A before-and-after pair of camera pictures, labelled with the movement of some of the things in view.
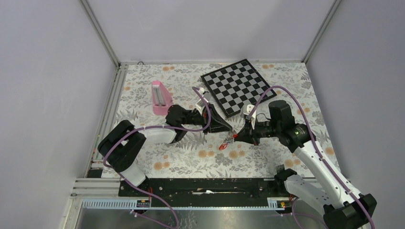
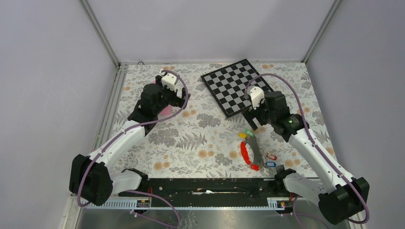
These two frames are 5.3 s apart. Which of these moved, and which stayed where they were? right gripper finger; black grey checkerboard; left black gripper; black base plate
Moved: left black gripper; right gripper finger
Stayed: black base plate; black grey checkerboard
